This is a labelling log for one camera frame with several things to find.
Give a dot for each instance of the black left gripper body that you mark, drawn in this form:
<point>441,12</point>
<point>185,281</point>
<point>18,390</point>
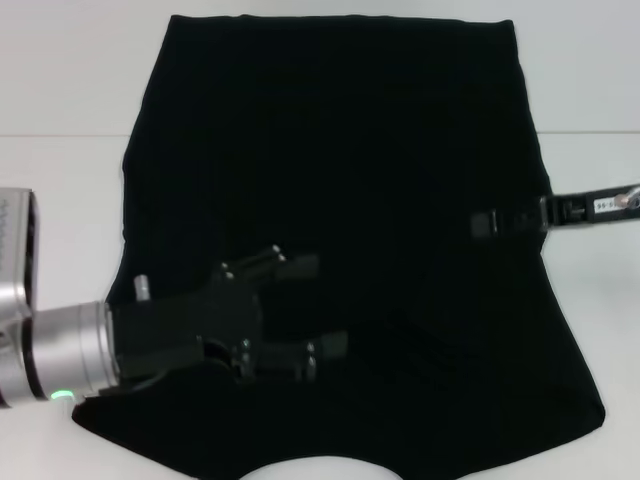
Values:
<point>175,330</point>

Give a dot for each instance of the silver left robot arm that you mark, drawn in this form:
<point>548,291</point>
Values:
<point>65,350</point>

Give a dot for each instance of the black t-shirt with white print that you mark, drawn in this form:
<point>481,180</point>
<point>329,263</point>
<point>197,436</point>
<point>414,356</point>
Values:
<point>350,150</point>

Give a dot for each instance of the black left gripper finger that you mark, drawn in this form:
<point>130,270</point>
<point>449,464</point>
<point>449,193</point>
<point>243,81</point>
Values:
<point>302,266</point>
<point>332,344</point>

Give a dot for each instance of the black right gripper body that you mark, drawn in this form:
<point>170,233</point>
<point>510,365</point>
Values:
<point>575,210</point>

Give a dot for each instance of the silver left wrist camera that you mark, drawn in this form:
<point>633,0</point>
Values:
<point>17,250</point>

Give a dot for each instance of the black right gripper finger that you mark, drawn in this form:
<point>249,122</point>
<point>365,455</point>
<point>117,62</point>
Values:
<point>482,225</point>

